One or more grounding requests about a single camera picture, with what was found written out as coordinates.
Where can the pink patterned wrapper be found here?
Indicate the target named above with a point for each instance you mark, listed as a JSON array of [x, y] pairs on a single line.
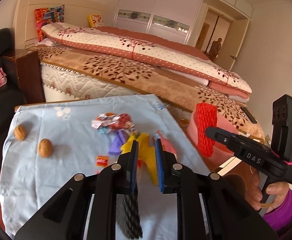
[[166, 144]]

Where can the black tracking camera box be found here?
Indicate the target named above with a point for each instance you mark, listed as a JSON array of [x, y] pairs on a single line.
[[281, 142]]

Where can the person in doorway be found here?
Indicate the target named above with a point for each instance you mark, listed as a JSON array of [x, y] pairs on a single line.
[[215, 48]]

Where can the black phone on bed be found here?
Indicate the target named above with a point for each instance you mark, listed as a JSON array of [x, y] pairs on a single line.
[[249, 115]]

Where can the red foam fruit net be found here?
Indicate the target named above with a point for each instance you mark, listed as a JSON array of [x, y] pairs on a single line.
[[206, 116]]

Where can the light blue tablecloth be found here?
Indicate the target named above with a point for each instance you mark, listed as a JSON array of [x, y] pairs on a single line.
[[27, 180]]

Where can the walnut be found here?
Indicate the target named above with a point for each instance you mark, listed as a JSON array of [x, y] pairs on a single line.
[[20, 133], [45, 148]]

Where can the walnut far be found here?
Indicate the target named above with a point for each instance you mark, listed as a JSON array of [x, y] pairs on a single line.
[[20, 133]]

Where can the pink plastic basin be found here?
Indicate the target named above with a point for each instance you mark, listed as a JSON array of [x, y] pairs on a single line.
[[220, 153]]

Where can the yellow red pillow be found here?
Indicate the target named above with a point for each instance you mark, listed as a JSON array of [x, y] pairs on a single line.
[[95, 20]]

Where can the white wardrobe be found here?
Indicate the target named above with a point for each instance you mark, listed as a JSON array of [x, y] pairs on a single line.
[[174, 19]]

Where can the purple right sleeve forearm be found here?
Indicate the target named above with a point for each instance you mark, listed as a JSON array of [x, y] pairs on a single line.
[[280, 219]]

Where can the cream bed headboard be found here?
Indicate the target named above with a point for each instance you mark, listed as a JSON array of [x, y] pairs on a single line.
[[31, 15]]

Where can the yellow foam fruit net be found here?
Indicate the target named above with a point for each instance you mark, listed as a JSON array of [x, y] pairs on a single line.
[[146, 153]]

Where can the dark wooden nightstand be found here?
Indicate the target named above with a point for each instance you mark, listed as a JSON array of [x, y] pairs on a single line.
[[23, 68]]

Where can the red white snack bag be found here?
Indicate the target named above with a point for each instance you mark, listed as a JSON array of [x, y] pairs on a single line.
[[101, 163]]

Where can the polka dot folded quilt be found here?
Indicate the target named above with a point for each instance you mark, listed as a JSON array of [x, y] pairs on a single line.
[[150, 49]]

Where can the brown leaf pattern blanket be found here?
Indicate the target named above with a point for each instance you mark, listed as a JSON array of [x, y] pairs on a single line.
[[177, 91]]

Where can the colourful patterned pillow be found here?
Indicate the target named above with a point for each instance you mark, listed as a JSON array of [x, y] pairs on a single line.
[[44, 16]]

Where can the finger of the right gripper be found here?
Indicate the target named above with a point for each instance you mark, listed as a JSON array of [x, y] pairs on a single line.
[[220, 135]]

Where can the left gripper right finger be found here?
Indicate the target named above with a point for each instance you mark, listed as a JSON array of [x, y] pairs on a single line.
[[163, 164]]

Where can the right hand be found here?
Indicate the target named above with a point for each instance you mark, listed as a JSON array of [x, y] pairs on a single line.
[[253, 194]]

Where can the crumpled red white wrapper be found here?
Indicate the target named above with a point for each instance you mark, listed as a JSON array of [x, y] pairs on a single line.
[[106, 123]]

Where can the open wooden door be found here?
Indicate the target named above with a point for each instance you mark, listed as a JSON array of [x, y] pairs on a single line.
[[232, 44]]

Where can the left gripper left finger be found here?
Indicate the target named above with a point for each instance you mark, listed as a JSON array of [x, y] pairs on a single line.
[[131, 168]]

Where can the white quilted mattress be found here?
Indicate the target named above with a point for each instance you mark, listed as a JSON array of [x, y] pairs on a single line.
[[60, 84]]

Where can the walnut near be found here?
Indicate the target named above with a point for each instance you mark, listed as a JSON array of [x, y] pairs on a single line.
[[45, 148]]

